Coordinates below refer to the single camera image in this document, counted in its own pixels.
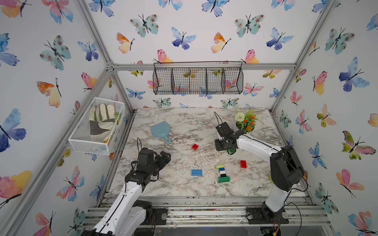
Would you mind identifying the green long lego brick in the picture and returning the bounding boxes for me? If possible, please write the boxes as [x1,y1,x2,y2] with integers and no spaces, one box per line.
[218,176,230,183]

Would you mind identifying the blue long lego brick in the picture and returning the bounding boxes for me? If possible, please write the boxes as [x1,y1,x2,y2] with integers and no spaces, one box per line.
[191,169,203,177]

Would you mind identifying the lime green lego brick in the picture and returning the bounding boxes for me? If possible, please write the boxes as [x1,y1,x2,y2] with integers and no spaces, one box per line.
[216,164,224,170]

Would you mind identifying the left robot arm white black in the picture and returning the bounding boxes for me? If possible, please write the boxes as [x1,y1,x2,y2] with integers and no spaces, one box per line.
[81,147,171,236]

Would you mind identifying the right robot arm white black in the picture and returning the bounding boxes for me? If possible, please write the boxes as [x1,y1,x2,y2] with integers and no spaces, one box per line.
[215,122,305,213]

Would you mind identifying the red lego brick right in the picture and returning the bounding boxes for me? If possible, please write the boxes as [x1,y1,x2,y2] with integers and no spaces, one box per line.
[240,160,247,169]

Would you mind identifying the light blue dustpan scoop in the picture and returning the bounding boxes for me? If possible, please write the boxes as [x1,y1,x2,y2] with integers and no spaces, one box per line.
[151,122,172,145]

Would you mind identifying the white pot with flowers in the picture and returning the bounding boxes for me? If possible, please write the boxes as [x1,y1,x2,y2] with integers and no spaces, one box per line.
[235,109,258,133]

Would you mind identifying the work glove white grey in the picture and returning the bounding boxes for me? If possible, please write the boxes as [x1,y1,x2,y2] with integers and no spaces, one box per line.
[89,103,116,143]

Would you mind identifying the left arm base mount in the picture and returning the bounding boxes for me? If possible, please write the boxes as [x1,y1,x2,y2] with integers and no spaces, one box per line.
[133,200,168,226]

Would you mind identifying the white wire wall basket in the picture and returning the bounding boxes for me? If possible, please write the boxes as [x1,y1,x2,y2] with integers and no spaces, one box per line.
[69,97,125,155]

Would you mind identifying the black wire wall basket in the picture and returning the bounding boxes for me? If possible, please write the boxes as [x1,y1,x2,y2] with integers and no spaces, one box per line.
[152,61,244,95]

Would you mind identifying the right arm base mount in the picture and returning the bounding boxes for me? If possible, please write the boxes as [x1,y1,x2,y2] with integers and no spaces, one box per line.
[246,202,289,224]

